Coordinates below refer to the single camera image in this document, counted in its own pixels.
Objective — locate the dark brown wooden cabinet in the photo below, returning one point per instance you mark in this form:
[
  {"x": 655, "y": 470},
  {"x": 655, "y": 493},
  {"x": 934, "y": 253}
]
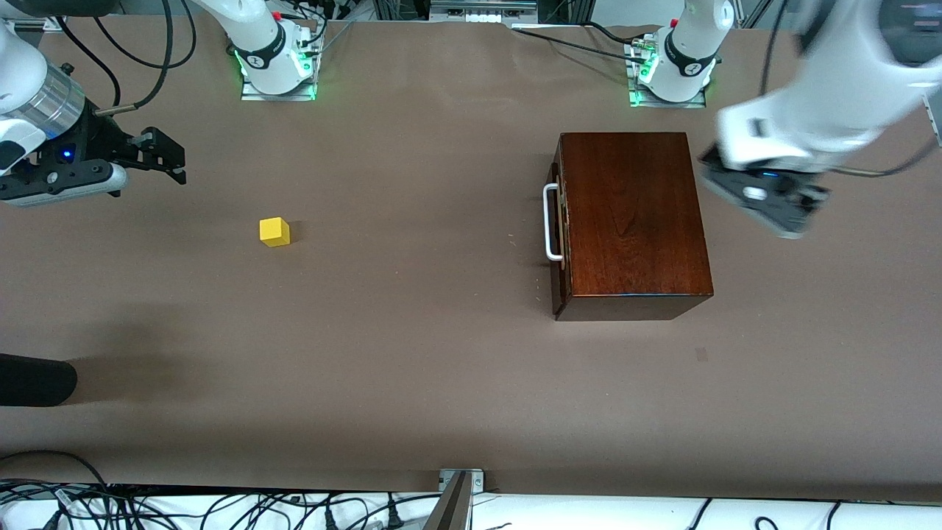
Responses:
[{"x": 633, "y": 221}]

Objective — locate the white power strip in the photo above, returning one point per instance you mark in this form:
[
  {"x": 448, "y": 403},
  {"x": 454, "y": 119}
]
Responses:
[{"x": 482, "y": 13}]

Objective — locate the yellow cube block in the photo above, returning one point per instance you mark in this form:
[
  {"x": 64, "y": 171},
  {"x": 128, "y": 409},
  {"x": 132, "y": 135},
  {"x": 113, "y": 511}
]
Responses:
[{"x": 274, "y": 232}]

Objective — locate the aluminium corner bracket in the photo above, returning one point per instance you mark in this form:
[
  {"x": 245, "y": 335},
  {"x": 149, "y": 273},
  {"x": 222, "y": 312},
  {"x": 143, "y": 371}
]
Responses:
[{"x": 50, "y": 22}]

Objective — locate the small aluminium table bracket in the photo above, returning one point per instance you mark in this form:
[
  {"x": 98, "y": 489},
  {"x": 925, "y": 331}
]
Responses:
[{"x": 475, "y": 478}]

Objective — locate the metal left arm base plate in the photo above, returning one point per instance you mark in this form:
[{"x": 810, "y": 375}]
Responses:
[{"x": 666, "y": 104}]

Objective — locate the white cloth sheet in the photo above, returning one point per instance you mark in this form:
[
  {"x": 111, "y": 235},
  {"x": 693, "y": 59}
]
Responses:
[{"x": 589, "y": 515}]

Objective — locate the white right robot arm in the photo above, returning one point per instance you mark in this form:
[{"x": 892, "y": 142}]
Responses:
[{"x": 257, "y": 37}]

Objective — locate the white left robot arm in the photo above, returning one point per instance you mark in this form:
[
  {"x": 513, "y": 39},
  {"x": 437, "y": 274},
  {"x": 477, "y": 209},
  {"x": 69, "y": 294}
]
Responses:
[{"x": 809, "y": 110}]

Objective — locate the dark aluminium post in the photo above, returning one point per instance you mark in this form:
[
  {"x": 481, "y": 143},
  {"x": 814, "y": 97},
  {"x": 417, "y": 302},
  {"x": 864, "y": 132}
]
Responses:
[{"x": 450, "y": 508}]

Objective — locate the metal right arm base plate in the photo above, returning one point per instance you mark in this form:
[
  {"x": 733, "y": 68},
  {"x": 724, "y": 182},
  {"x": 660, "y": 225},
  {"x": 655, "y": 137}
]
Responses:
[{"x": 276, "y": 96}]

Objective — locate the black cylindrical object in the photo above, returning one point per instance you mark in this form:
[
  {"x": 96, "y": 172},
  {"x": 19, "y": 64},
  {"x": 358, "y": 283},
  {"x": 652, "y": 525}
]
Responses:
[{"x": 33, "y": 379}]

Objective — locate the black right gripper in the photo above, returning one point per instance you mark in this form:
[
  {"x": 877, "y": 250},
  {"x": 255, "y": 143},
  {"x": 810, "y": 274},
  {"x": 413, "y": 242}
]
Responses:
[{"x": 99, "y": 138}]

